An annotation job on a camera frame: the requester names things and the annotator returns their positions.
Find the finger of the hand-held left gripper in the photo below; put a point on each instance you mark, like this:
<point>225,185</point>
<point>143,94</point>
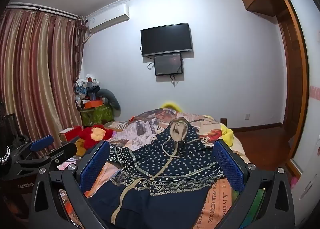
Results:
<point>62,152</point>
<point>41,143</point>

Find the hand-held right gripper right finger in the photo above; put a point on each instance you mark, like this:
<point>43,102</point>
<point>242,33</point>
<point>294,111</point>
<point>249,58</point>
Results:
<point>228,166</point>

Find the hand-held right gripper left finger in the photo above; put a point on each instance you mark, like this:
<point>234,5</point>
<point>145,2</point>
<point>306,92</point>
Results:
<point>95,166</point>

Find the navy patterned hoodie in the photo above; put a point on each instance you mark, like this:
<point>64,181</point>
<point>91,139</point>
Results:
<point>160,169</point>

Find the pile of clothes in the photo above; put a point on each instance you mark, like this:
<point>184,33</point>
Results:
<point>86,89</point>

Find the yellow cardboard box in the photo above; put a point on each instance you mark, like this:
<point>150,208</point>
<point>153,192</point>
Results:
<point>80,147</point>

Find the white red box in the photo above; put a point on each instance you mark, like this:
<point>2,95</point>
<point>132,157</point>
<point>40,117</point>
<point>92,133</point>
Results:
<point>70,132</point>

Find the red plush toy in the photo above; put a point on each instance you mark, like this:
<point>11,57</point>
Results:
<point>87,136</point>

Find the yellow fleece blanket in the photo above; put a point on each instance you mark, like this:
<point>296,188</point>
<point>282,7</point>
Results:
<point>226,131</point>

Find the green bag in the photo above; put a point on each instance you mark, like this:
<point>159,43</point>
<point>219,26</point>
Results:
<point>97,116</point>

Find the orange box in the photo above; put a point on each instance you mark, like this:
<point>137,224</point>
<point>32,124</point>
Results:
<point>93,104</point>

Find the printed blanket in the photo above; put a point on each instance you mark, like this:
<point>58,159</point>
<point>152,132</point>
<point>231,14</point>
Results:
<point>140,129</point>

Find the grey pillow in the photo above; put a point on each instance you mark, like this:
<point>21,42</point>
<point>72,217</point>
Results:
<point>112,99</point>

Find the striped brown curtain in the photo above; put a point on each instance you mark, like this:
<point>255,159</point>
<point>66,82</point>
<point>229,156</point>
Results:
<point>37,69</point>

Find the wooden door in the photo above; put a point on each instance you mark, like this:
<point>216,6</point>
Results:
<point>295,69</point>

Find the white sliding door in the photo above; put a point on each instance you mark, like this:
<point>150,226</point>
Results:
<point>311,69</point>

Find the white air conditioner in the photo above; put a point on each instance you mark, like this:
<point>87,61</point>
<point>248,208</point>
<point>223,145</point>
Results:
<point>107,19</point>

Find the wooden bed frame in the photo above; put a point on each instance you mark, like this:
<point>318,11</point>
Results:
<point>223,120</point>

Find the small black wall monitor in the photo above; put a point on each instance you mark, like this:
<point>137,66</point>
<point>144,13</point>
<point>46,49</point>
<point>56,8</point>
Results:
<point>167,64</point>

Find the white curtain rail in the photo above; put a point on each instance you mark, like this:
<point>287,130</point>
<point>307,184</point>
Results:
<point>37,9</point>

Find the black wall television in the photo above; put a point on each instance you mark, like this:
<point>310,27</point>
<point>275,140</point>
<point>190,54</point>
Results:
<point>166,39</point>

